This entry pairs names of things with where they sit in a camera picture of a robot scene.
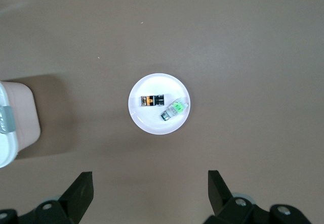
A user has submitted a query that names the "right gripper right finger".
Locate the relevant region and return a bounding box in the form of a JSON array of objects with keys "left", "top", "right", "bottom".
[{"left": 206, "top": 169, "right": 256, "bottom": 224}]

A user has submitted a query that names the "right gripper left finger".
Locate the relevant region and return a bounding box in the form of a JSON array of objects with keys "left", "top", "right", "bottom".
[{"left": 32, "top": 171, "right": 95, "bottom": 224}]

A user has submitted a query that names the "orange black switch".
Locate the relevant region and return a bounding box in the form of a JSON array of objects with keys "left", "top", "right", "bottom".
[{"left": 140, "top": 94, "right": 166, "bottom": 108}]

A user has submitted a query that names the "pink round plate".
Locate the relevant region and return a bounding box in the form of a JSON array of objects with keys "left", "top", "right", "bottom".
[{"left": 128, "top": 73, "right": 192, "bottom": 136}]

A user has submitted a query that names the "white lidded storage box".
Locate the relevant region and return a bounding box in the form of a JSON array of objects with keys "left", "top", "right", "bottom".
[{"left": 0, "top": 80, "right": 42, "bottom": 169}]

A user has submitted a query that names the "grey box latch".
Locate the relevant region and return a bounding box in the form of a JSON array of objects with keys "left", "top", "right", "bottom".
[{"left": 0, "top": 105, "right": 16, "bottom": 135}]

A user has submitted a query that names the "brown table mat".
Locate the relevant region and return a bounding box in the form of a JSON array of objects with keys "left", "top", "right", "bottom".
[{"left": 0, "top": 0, "right": 324, "bottom": 224}]

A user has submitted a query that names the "green clear switch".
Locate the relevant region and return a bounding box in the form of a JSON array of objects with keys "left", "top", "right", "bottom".
[{"left": 160, "top": 98, "right": 189, "bottom": 121}]

